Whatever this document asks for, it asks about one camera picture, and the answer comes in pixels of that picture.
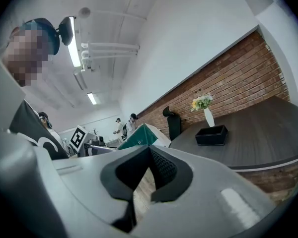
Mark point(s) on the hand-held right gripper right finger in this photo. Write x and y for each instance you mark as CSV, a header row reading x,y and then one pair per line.
x,y
201,195

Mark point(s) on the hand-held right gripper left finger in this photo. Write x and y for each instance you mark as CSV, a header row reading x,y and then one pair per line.
x,y
89,172

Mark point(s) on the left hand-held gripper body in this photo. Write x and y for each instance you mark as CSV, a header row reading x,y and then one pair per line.
x,y
79,139

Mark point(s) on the black container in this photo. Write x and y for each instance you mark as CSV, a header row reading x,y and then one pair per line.
x,y
211,136

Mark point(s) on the green packet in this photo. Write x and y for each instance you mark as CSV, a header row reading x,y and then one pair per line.
x,y
139,139

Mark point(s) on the short ceiling light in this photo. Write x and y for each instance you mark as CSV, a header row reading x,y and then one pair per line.
x,y
92,98

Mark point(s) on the person's black shirt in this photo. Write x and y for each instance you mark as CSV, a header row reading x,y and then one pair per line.
x,y
32,128

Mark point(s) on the unlit ceiling light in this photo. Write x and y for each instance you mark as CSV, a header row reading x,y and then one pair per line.
x,y
80,79

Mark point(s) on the black office chair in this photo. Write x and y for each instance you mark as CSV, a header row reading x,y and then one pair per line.
x,y
174,125

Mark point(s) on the white vase with flowers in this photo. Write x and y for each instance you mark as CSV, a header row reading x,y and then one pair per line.
x,y
208,115

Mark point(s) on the long ceiling light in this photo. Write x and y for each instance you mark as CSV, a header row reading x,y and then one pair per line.
x,y
74,46

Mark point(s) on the white ceiling pipes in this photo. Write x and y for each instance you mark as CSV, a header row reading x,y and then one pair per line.
x,y
106,49

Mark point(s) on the person's head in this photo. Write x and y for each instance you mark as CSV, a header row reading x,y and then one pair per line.
x,y
29,53

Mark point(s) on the round smoke detector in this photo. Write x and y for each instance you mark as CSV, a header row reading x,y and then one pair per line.
x,y
85,12

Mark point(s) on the black head-worn camera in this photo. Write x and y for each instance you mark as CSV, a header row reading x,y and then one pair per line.
x,y
66,31

